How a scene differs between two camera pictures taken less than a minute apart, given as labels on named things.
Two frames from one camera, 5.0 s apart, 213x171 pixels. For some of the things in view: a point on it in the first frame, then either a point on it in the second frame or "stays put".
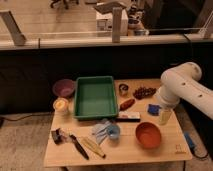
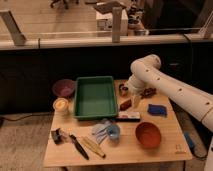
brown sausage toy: [126, 104] stays put
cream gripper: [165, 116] to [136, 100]
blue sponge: [153, 109] stays put
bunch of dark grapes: [142, 92] stays put
